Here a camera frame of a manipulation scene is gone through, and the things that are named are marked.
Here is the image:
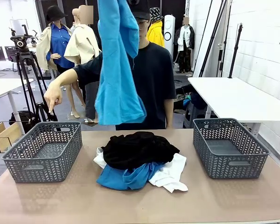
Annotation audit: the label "person's right hand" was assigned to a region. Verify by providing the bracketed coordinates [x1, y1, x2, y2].
[43, 84, 63, 115]

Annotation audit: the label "blue top garment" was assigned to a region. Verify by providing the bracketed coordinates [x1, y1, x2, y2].
[94, 0, 147, 126]

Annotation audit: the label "black garment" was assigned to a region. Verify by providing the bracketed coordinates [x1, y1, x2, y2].
[100, 131, 180, 171]

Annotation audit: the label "white garment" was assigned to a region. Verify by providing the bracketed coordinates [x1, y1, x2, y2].
[93, 147, 108, 169]
[148, 153, 189, 194]

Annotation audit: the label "person's right forearm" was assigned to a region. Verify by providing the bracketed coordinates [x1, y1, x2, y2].
[50, 69, 80, 91]

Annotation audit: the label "person's left forearm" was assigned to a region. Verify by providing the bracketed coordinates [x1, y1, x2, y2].
[164, 98, 175, 129]

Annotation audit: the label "black bag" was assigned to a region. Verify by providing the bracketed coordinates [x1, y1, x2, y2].
[9, 111, 38, 133]

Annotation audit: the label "mannequin in blue shirt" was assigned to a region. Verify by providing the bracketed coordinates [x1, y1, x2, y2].
[36, 6, 84, 119]

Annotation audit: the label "mannequin in cream jacket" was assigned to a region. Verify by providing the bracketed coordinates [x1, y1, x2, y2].
[64, 5, 102, 123]

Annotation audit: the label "gray woven plastic basket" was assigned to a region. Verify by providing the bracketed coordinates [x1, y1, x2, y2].
[1, 121, 83, 184]
[192, 118, 271, 180]

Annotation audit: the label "black bucket hat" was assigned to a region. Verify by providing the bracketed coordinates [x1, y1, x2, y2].
[46, 6, 68, 24]

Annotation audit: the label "person in black t-shirt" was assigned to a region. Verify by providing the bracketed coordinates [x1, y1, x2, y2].
[73, 0, 177, 131]

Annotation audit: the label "blue shorts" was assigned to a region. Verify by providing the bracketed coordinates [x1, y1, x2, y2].
[96, 162, 166, 191]

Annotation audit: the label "mannequin in yellow hoodie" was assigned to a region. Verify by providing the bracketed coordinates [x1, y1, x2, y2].
[146, 7, 165, 47]

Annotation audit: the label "black baseball cap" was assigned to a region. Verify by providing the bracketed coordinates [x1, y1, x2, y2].
[127, 0, 151, 21]

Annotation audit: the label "white tower air conditioner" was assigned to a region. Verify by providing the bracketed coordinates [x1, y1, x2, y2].
[163, 14, 176, 56]

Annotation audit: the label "patterned bucket hat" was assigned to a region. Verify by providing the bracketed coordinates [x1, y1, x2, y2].
[149, 7, 164, 21]

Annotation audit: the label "mannequin in white shirt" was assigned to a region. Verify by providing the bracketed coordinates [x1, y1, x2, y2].
[173, 16, 196, 73]

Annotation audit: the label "dark step stool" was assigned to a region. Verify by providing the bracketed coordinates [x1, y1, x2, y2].
[183, 100, 208, 129]

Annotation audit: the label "black leaning stand poles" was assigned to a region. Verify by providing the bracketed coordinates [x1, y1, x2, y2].
[192, 0, 233, 77]

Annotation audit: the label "white side table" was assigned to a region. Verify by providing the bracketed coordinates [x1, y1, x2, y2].
[188, 76, 280, 140]

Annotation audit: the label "black light stand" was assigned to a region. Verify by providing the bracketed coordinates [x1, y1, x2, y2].
[228, 23, 244, 79]

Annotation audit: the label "black camera tripod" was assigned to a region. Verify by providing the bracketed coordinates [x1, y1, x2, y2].
[15, 51, 59, 131]

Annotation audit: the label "wooden board frame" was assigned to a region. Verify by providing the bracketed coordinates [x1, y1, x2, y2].
[0, 121, 23, 154]

